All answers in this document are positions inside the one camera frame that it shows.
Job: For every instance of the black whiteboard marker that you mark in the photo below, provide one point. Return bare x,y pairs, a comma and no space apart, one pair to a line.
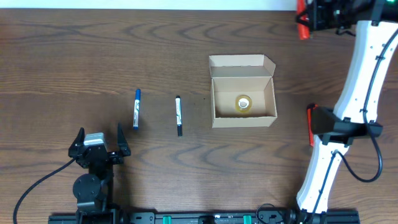
178,115

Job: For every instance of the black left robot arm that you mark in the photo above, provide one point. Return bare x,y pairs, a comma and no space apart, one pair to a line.
94,190

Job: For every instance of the red utility knife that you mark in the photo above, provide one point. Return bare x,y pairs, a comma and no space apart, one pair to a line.
310,108

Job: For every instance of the yellow clear tape roll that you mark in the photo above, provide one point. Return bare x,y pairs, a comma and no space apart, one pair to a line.
243,103

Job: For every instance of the open cardboard box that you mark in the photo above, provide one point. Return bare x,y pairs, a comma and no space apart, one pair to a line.
234,75

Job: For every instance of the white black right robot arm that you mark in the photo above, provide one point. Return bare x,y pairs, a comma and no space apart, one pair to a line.
373,24

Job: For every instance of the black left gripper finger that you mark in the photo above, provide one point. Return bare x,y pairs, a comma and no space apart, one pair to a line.
124,149
77,144

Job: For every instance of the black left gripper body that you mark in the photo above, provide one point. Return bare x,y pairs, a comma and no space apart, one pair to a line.
114,160

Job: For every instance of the blue whiteboard marker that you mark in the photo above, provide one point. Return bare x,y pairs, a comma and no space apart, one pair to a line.
137,102

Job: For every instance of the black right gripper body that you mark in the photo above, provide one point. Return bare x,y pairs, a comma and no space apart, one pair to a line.
326,13

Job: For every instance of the red black stapler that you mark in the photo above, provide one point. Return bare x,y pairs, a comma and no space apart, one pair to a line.
302,20

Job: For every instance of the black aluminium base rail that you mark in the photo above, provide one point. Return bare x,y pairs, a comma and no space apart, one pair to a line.
271,216

